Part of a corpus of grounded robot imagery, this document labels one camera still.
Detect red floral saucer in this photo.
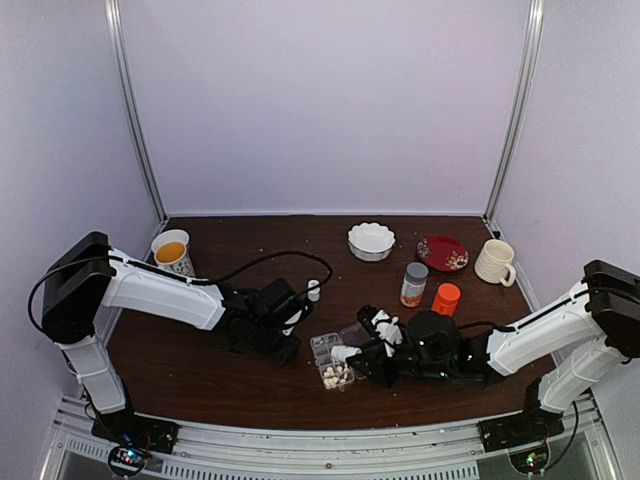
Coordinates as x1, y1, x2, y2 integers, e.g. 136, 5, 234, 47
416, 235, 469, 272

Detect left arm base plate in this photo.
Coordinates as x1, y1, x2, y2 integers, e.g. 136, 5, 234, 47
91, 411, 179, 454

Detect orange pill bottle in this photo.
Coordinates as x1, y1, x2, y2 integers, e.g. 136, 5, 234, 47
431, 283, 461, 317

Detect white fluted ceramic bowl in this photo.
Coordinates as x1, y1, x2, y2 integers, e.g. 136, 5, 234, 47
347, 222, 396, 262

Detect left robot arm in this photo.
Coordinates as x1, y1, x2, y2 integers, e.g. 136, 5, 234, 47
26, 231, 312, 444

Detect cream ribbed ceramic mug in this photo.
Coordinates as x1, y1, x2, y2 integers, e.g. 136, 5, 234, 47
474, 239, 516, 287

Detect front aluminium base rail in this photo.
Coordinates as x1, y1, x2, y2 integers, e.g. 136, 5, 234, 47
39, 384, 616, 480

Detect grey capped vitamin bottle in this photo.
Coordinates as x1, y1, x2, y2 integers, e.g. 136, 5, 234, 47
400, 262, 429, 308

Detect clear plastic pill organizer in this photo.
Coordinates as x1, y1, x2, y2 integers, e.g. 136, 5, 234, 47
309, 323, 370, 391

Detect white pills in organizer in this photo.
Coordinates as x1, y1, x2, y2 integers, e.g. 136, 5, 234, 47
323, 376, 349, 390

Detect floral mug yellow inside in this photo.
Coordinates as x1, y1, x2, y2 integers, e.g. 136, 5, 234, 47
151, 229, 196, 277

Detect aluminium frame post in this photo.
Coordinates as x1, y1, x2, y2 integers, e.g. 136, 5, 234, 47
483, 0, 545, 231
104, 0, 169, 225

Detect aluminium frame post right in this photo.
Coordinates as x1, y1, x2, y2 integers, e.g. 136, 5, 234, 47
483, 0, 545, 231

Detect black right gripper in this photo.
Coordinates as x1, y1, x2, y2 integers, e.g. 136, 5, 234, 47
347, 338, 454, 390

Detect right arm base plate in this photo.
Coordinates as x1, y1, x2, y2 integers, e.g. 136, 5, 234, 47
478, 412, 565, 453

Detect small white pill bottle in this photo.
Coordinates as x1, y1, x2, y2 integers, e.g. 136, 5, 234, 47
306, 279, 321, 302

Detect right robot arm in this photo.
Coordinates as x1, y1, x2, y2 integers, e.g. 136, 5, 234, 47
330, 260, 639, 442

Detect aluminium frame post left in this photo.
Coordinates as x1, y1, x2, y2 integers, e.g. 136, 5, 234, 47
104, 0, 169, 225

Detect black camera cable left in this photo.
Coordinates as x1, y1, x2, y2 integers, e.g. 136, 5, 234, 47
199, 249, 334, 301

